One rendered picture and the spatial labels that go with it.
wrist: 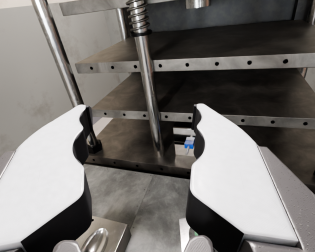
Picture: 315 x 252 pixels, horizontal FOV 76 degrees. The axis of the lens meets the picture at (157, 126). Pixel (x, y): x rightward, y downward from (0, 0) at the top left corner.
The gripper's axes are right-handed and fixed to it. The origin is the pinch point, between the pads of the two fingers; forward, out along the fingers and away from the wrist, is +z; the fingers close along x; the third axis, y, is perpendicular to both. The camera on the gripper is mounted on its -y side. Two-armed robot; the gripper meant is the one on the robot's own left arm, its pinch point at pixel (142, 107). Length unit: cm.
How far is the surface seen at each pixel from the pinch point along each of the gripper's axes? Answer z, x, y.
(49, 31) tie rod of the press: 84, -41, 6
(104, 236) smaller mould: 28, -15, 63
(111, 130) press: 106, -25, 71
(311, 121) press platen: 55, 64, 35
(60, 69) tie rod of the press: 84, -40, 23
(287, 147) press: 68, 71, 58
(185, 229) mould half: 24, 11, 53
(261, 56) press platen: 62, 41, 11
